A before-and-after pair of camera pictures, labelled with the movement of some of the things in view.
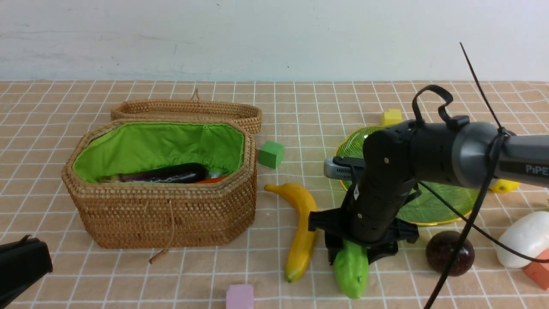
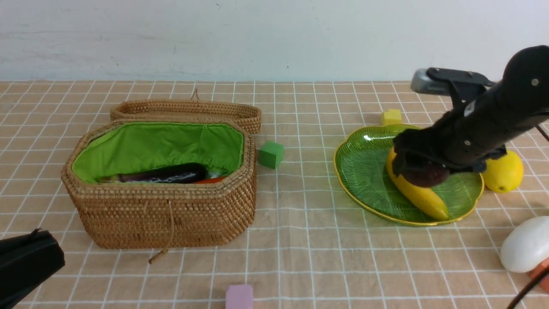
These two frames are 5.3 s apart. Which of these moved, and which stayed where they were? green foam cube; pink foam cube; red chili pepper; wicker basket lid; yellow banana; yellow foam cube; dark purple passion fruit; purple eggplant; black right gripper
Moved: black right gripper; yellow banana; dark purple passion fruit
Stayed: pink foam cube; wicker basket lid; red chili pepper; yellow foam cube; green foam cube; purple eggplant
